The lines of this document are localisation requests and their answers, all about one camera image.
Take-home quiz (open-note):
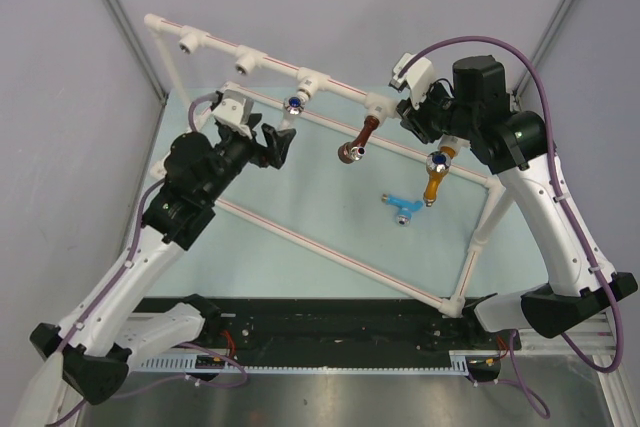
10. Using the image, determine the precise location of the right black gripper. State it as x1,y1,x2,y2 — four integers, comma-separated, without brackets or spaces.
395,78,476,144

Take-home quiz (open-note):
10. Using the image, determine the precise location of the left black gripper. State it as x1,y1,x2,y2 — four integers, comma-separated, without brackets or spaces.
201,113,294,204

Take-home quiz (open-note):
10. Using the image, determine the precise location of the white water faucet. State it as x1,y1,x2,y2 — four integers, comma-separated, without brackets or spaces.
277,90,311,131

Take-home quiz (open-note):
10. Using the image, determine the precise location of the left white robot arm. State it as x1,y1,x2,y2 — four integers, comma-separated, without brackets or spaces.
30,114,296,405

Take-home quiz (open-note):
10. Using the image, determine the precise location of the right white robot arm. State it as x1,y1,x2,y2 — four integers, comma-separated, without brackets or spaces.
390,53,638,348

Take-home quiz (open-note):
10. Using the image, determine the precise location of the amber yellow water faucet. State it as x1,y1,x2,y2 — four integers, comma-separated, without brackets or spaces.
423,146,456,207

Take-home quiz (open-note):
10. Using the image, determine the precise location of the dark red water faucet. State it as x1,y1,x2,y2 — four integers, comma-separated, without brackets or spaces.
337,115,381,164

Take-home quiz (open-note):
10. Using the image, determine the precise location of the blue water faucet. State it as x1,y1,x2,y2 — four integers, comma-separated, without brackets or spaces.
381,193,424,227

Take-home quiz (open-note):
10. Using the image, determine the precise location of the light green table mat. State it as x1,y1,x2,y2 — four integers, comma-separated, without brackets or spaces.
146,92,547,298

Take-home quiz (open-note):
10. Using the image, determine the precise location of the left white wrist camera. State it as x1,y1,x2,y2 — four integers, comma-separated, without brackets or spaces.
213,90,253,139

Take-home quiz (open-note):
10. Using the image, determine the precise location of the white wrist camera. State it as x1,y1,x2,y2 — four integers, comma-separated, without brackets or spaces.
389,52,436,110
213,90,253,139

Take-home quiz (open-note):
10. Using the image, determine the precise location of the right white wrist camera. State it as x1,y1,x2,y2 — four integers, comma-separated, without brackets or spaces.
389,52,436,110

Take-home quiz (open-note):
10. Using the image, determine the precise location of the white PVC pipe frame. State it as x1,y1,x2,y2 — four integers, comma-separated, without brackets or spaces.
144,14,506,318

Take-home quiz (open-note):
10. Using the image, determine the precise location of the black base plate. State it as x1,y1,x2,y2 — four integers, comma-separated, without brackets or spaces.
149,296,524,368

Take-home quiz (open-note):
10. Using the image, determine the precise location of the white slotted cable duct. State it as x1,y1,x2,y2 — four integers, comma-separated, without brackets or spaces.
134,352,474,376

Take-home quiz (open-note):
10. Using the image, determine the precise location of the aluminium extrusion rail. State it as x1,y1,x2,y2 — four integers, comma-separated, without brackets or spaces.
516,312,639,426

